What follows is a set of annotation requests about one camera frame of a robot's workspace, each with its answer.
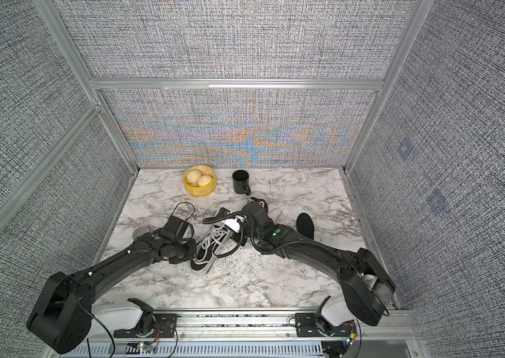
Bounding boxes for aluminium front rail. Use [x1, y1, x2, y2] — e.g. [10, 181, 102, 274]
[156, 307, 426, 342]

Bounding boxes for black mug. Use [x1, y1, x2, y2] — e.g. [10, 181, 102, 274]
[232, 169, 251, 195]

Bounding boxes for beige bun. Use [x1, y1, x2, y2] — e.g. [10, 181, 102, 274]
[185, 169, 202, 186]
[197, 175, 213, 187]

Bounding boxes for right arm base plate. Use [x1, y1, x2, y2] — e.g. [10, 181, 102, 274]
[294, 295, 358, 340]

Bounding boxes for aluminium enclosure frame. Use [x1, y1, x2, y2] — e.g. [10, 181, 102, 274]
[0, 1, 422, 312]

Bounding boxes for black insole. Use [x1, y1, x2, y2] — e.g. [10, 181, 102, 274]
[296, 213, 315, 240]

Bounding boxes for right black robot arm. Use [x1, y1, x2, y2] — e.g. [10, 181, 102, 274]
[236, 202, 396, 331]

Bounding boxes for right beige bun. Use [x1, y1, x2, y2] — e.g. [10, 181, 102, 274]
[197, 175, 213, 187]

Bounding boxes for yellow steamer basket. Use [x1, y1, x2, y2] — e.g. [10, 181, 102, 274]
[182, 165, 217, 197]

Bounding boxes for left beige bun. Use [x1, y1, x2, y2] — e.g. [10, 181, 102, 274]
[185, 169, 202, 186]

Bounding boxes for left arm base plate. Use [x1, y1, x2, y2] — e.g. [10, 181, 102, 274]
[113, 298, 178, 339]

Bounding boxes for black sneaker white laces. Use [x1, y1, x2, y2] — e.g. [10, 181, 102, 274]
[191, 224, 234, 274]
[248, 191, 269, 213]

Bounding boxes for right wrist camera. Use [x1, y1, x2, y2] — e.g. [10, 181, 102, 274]
[217, 207, 244, 234]

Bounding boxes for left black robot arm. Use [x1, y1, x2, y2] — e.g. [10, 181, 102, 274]
[27, 216, 197, 354]

